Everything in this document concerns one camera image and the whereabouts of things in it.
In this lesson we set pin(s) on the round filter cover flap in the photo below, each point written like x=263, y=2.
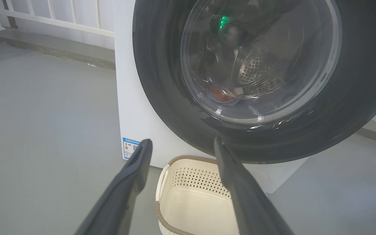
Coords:
x=261, y=176

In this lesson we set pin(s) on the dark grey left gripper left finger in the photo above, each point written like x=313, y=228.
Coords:
x=122, y=195

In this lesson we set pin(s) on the blue energy label sticker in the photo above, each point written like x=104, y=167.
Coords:
x=131, y=148

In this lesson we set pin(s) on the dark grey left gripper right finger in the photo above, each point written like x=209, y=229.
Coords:
x=250, y=202

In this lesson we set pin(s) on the white metal railing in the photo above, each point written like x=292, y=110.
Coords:
x=60, y=23

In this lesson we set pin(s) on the black round washer door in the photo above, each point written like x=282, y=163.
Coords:
x=162, y=81

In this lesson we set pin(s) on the cream perforated laundry basket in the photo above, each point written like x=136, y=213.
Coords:
x=194, y=202

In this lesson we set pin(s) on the white front-load washing machine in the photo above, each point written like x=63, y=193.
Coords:
x=135, y=114

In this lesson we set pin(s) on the blue cartoon print garment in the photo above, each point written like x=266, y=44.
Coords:
x=224, y=95

